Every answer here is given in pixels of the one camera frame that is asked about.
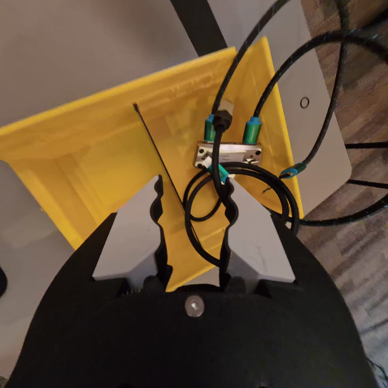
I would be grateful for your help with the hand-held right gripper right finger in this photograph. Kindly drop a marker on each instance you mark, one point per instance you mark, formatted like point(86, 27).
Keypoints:
point(257, 242)

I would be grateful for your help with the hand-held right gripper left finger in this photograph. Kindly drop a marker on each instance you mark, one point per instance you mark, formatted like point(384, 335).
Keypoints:
point(130, 242)

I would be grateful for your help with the yellow plastic bin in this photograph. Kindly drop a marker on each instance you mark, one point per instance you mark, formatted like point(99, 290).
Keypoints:
point(106, 157)

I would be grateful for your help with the black textured wrist rest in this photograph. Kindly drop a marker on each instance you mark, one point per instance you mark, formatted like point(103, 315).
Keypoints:
point(2, 282)

